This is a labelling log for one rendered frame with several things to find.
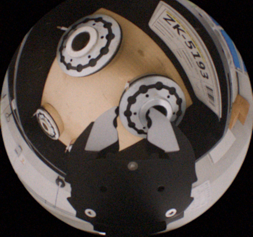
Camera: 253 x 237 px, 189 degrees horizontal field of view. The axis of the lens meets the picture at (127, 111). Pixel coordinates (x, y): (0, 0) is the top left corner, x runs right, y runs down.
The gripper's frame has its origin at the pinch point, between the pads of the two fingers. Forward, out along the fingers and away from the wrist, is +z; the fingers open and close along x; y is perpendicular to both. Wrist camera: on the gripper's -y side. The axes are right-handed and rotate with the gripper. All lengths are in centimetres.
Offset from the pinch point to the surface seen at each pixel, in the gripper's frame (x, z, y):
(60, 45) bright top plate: -10.2, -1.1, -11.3
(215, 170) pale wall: 228, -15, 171
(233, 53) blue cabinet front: 174, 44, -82
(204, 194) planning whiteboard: 196, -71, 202
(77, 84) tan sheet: -9.6, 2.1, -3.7
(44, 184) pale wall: -262, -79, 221
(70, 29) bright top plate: -8.6, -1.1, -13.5
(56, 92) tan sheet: -16.2, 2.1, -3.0
